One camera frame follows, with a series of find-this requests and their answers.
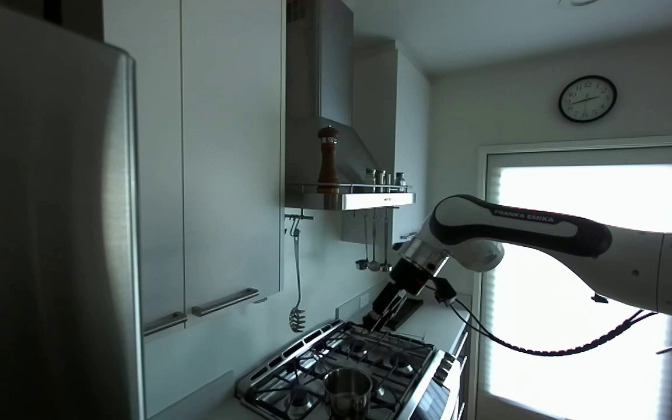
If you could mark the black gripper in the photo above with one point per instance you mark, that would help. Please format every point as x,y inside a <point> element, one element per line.
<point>414,279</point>

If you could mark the white cabinet door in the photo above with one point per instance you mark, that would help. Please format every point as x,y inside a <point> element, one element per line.
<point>157,155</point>
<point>231,155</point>

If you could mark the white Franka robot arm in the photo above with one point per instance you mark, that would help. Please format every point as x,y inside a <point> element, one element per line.
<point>583,241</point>

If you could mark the bright glass balcony door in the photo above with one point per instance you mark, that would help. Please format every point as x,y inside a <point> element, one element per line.
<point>583,188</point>

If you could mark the hanging steel kitchen utensil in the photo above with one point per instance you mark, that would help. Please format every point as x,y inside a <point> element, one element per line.
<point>366,262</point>

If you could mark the stainless gas stove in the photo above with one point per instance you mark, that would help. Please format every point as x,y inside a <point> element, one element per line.
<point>328,363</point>

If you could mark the small steel saucepan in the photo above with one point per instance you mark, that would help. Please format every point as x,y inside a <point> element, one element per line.
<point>347,388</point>

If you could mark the hanging steel pasta spoon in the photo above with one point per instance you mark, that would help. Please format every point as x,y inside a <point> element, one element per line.
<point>297,271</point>

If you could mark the small steel shaker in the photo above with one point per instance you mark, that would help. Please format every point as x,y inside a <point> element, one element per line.
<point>400,180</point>
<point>370,180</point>
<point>382,180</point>

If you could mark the brown wooden pepper mill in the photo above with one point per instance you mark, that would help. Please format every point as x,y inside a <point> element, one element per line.
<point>328,160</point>

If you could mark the spice rack with bottles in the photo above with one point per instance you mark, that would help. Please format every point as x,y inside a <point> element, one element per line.
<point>328,78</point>

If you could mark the stainless steel refrigerator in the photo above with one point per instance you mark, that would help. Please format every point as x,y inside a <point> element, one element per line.
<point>39,234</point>

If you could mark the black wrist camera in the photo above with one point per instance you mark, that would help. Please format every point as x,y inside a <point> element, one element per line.
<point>443,289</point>

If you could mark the steel utensil rail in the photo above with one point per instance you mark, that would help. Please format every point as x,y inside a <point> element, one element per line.
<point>297,212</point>

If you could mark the tall white wall cabinet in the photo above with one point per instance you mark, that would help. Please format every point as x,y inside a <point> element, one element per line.
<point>408,140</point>

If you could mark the round black wall clock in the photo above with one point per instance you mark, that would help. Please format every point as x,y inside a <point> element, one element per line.
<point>587,98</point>

